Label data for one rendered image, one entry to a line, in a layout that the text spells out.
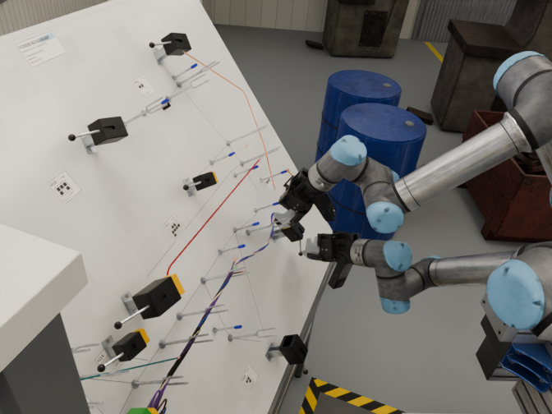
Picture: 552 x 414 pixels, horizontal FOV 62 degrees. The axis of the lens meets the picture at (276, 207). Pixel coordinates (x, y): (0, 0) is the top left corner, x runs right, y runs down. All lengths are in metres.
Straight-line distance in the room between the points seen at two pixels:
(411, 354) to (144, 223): 1.85
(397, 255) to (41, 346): 1.02
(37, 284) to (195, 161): 1.03
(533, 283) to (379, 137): 1.87
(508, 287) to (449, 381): 1.67
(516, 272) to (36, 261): 0.83
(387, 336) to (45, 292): 2.48
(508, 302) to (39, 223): 0.86
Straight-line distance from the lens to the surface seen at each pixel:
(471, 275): 1.21
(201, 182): 1.12
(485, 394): 2.63
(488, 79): 4.67
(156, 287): 0.90
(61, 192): 0.96
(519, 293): 0.94
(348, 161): 1.10
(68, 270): 0.22
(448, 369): 2.64
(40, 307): 0.21
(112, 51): 1.19
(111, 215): 1.01
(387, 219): 1.03
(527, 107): 1.04
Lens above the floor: 1.99
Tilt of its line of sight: 37 degrees down
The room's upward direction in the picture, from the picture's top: 6 degrees clockwise
